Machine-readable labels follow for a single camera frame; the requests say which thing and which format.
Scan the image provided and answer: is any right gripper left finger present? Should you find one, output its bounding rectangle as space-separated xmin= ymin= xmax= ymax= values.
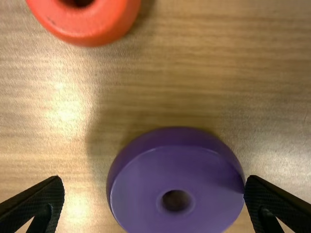
xmin=0 ymin=175 xmax=66 ymax=233

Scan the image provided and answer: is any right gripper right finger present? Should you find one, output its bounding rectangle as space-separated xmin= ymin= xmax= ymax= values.
xmin=243 ymin=174 xmax=311 ymax=233

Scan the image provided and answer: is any purple ring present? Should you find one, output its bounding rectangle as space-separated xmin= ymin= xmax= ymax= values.
xmin=106 ymin=126 xmax=245 ymax=233

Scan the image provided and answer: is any orange ring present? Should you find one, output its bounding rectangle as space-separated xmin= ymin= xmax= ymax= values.
xmin=25 ymin=0 xmax=142 ymax=47

